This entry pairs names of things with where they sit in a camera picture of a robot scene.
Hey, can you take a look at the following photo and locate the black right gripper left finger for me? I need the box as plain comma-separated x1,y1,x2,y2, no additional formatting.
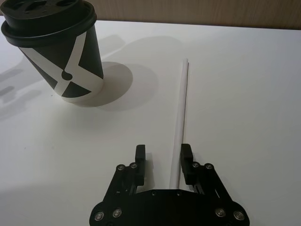
90,144,148,223

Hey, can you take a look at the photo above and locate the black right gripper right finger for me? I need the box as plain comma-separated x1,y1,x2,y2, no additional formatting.
179,143,247,223

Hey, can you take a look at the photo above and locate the white paper-wrapped straw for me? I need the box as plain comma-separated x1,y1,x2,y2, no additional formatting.
168,58,190,191

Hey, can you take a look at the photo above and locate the black and white paper cup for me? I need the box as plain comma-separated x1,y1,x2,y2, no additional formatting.
20,23,104,108

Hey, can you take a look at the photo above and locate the black plastic cup lid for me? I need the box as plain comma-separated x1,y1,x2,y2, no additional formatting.
0,0,97,46

